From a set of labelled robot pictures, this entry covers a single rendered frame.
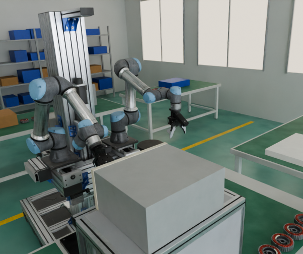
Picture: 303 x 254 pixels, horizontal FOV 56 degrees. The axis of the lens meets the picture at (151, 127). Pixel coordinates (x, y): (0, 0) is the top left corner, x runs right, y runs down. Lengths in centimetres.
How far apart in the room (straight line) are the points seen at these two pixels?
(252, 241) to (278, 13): 483
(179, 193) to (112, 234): 33
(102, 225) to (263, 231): 98
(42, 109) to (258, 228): 146
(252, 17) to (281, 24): 62
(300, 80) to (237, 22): 174
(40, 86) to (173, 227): 107
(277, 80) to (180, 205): 514
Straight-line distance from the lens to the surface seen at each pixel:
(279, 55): 602
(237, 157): 291
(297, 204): 218
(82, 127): 155
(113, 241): 120
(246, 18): 637
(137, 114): 235
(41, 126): 191
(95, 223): 131
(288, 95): 603
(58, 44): 217
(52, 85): 177
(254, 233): 185
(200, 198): 120
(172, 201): 108
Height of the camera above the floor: 189
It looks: 19 degrees down
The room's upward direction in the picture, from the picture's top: 3 degrees counter-clockwise
